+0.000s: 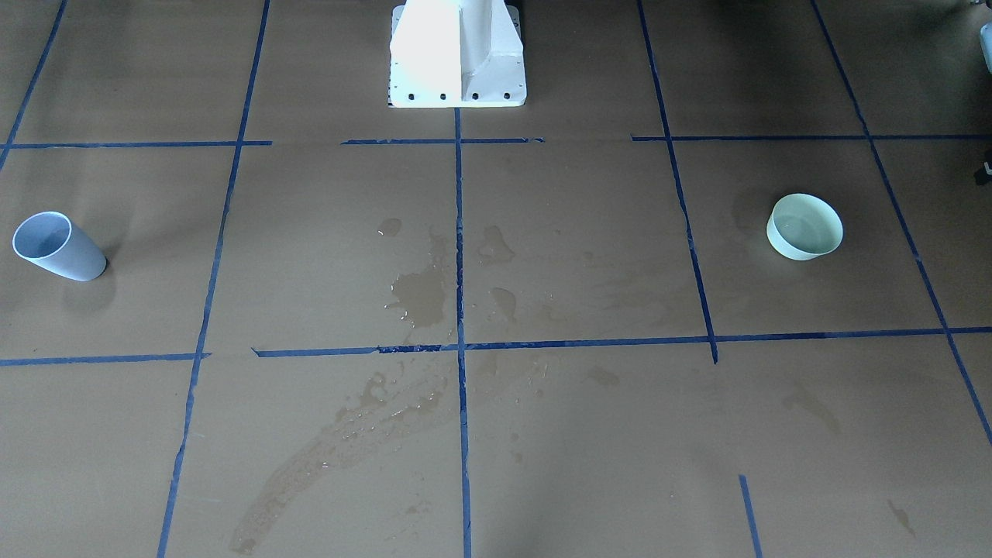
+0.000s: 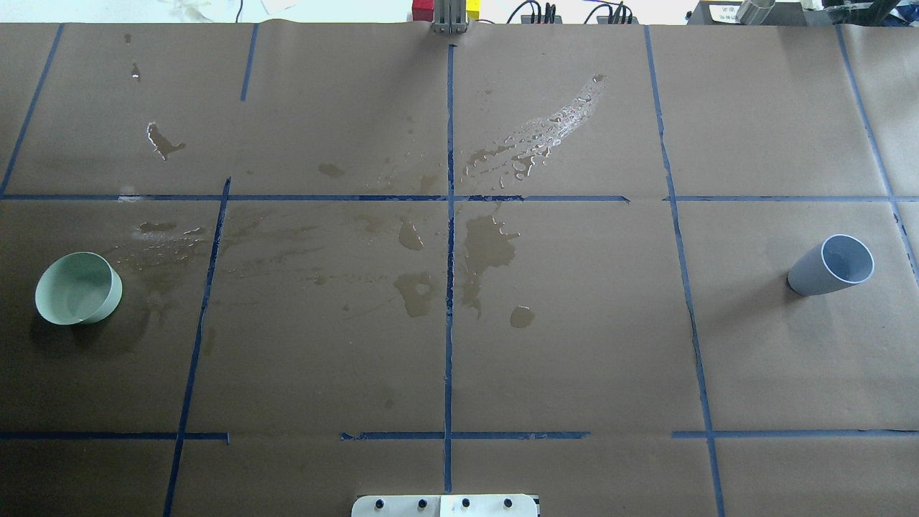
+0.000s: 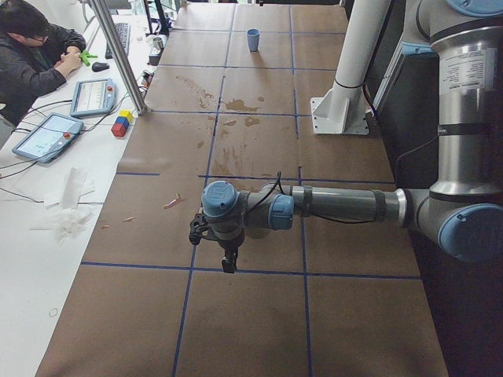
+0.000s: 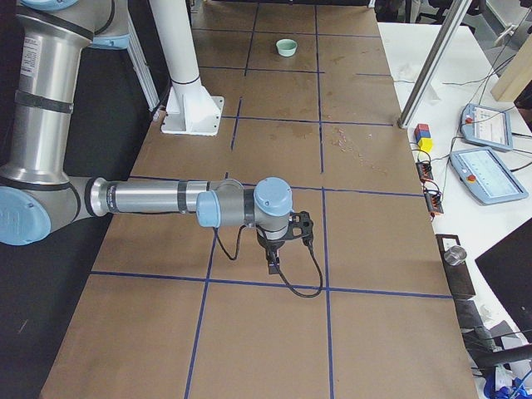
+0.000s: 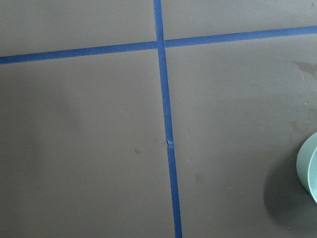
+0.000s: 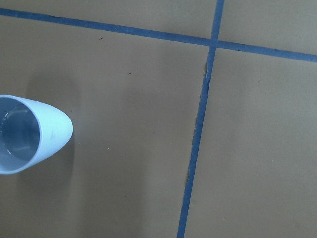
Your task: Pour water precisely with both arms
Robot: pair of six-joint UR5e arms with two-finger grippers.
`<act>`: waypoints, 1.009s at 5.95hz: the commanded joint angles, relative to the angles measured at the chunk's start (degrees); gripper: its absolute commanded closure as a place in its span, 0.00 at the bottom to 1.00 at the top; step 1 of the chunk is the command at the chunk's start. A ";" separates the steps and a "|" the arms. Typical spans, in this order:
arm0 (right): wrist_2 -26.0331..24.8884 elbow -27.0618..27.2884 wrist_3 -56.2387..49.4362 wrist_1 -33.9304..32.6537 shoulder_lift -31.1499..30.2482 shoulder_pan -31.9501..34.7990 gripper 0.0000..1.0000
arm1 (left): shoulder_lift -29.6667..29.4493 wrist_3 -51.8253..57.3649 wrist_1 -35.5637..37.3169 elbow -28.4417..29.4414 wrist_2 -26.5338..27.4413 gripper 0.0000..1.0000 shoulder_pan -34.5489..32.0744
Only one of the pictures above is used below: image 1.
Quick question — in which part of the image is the mint green bowl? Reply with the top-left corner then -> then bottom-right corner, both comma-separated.
766,193 -> 844,261

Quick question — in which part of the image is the blue plastic cup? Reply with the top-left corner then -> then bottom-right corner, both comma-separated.
12,211 -> 109,282

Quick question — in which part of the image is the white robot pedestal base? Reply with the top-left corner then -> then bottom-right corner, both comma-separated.
387,1 -> 528,109

